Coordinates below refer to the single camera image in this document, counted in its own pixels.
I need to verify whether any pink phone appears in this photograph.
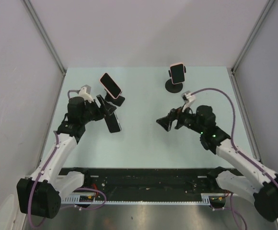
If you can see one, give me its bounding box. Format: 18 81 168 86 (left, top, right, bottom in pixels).
169 62 186 84
99 73 122 99

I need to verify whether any dark blue phone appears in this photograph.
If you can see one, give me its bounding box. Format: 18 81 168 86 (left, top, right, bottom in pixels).
105 112 122 133

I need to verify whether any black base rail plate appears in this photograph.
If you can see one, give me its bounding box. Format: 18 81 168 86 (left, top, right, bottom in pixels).
59 167 230 196

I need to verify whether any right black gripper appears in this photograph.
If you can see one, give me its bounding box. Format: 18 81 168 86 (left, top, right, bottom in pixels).
156 103 204 135

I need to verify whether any black round-base phone stand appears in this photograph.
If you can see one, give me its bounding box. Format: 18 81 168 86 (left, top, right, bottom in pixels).
165 70 183 93

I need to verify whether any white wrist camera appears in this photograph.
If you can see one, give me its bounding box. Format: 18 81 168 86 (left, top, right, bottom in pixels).
78 85 93 102
182 91 196 112

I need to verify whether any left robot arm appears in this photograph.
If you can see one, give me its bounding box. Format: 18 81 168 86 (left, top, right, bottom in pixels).
16 95 116 219

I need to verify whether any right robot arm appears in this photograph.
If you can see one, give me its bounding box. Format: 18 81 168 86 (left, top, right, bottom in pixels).
156 105 278 222

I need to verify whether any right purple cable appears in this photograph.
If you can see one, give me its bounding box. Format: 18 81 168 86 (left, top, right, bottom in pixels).
191 88 278 230

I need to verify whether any white slotted cable duct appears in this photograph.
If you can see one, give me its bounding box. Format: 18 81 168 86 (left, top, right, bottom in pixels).
61 194 210 206

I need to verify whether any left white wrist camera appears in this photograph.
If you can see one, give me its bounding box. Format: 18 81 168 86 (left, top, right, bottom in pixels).
78 85 93 102

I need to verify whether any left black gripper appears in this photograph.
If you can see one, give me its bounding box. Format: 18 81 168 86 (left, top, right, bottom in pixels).
80 95 116 125

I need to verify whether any pink phone on round stand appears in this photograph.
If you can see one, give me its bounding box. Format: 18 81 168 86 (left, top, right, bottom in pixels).
169 62 186 84

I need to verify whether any purple cable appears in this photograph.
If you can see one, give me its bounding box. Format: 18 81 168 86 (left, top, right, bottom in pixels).
191 88 278 230
27 89 106 228

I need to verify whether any black folding phone stand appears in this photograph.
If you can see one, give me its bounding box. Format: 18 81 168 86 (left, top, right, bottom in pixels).
105 90 125 107

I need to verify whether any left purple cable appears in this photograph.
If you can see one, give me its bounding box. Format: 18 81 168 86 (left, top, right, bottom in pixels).
27 89 106 228

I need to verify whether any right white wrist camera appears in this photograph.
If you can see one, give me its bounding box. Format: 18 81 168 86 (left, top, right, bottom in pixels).
182 91 196 112

